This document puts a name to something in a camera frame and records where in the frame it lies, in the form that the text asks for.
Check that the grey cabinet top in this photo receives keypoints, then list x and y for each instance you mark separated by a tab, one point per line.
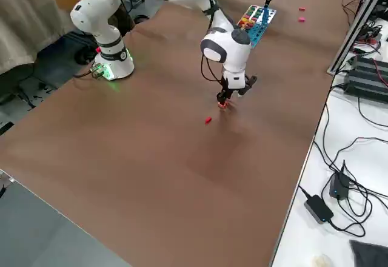
39	233

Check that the red rectangular block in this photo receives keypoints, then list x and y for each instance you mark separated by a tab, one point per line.
208	120

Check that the aluminium camera post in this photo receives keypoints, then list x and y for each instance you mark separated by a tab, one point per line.
350	36

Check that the usb hub with plugs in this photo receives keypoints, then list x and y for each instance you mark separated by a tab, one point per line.
371	35

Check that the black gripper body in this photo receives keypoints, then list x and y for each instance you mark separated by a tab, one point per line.
235	91

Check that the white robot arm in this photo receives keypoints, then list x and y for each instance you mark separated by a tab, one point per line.
103	21

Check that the black grey power adapter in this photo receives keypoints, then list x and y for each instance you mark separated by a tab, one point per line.
318	207

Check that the orange number ten piece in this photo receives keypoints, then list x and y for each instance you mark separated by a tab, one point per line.
223	106

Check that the white side desk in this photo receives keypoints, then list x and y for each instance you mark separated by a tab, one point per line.
333	127

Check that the black ribbed power supply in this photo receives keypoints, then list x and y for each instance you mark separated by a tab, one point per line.
366	82

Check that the beige curtain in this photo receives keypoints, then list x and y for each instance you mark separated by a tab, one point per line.
24	21

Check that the blue wooden toy board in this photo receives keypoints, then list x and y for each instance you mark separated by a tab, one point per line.
260	27

